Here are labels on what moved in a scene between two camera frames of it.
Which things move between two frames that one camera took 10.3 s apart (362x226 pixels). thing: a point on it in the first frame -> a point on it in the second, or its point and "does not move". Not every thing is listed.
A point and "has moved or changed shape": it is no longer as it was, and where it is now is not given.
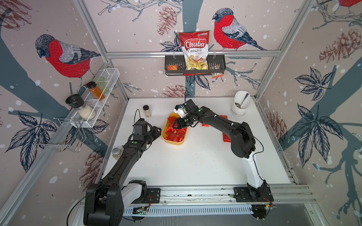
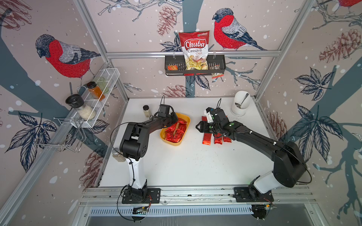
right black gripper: [178, 124] -> [202, 125]
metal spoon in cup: [239, 105] does not move
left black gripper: [155, 131] -> [175, 118]
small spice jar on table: [147, 112] does not move
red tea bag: [226, 138] has moved or changed shape
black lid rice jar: [83, 111] does not move
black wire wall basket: [176, 64] does not move
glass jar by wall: [116, 152] does not move
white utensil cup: [239, 96] does not move
